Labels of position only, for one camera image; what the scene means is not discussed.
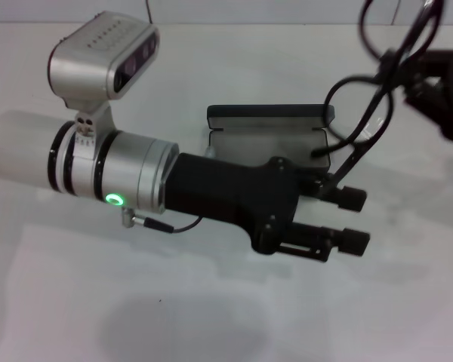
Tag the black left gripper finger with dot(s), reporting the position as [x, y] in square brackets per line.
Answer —
[355, 242]
[351, 198]

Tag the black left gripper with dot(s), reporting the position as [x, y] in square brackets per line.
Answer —
[226, 192]

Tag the black thin-framed glasses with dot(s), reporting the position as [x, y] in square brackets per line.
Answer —
[386, 99]

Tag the black glasses case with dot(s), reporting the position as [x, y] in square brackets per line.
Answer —
[256, 141]

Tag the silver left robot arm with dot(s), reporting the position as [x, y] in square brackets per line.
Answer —
[128, 166]

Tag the silver camera mount bracket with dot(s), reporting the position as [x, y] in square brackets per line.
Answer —
[88, 128]

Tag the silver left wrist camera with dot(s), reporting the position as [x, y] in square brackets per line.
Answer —
[90, 56]

